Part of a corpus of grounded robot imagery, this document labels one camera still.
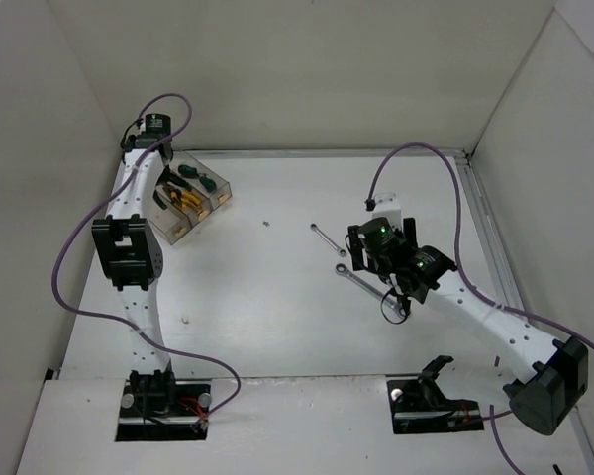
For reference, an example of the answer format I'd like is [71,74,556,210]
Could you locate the green handled pliers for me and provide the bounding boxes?
[152,166,191,210]

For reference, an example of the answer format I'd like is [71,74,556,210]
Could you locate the green stubby flathead screwdriver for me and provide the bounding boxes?
[177,164,199,179]

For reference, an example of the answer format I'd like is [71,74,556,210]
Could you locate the large silver ratchet wrench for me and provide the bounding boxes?
[335,263,408,320]

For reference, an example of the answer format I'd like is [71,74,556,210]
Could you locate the yellow needle-nose pliers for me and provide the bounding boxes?
[161,183,201,203]

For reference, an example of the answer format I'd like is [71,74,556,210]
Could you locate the green stubby Phillips screwdriver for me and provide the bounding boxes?
[198,174,217,193]

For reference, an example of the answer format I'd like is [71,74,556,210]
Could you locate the yellow black cutting pliers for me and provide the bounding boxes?
[170,194,202,211]

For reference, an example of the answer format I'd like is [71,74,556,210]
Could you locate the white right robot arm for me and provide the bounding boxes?
[347,193,588,435]

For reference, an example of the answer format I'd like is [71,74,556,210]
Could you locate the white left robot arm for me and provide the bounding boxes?
[91,113,178,416]

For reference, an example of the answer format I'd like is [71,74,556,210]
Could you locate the small silver ratchet wrench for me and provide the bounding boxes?
[310,223,347,257]

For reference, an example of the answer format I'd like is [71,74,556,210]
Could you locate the clear three-compartment container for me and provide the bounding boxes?
[148,151,233,245]

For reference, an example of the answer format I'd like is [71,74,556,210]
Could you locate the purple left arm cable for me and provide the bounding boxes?
[51,93,242,427]

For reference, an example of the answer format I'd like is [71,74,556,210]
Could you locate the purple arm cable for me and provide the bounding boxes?
[364,142,594,475]
[51,93,242,427]

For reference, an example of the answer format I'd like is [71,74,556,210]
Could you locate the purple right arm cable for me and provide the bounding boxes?
[364,142,594,475]

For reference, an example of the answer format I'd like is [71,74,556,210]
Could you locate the aluminium rail right edge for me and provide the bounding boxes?
[456,154,594,474]

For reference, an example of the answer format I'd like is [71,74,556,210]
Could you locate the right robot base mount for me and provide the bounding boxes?
[386,355,484,435]

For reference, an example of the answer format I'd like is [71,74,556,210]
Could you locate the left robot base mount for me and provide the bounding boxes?
[115,370,212,442]

